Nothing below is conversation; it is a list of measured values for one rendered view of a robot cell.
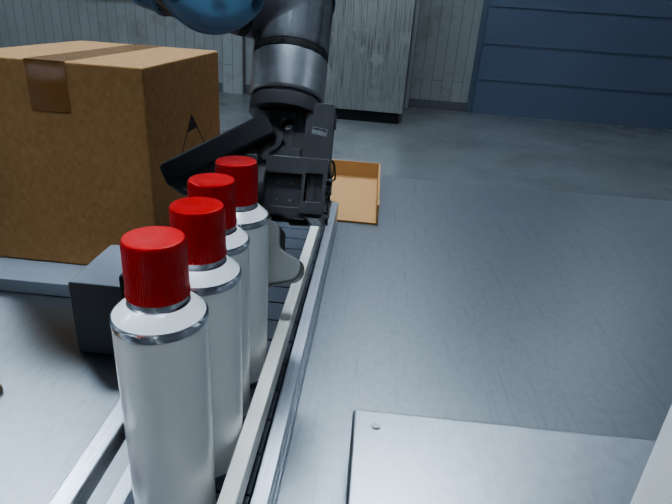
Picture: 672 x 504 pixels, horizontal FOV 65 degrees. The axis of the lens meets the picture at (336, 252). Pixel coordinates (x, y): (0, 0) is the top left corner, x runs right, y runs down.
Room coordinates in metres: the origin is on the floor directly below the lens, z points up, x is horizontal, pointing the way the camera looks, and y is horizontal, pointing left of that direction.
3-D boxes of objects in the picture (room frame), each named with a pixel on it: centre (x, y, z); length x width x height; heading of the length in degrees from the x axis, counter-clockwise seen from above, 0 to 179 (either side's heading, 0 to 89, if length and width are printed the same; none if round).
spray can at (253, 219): (0.40, 0.08, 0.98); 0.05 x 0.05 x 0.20
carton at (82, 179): (0.80, 0.35, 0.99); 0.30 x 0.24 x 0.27; 176
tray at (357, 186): (1.09, 0.05, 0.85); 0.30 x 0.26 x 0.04; 177
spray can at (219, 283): (0.30, 0.09, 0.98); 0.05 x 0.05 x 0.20
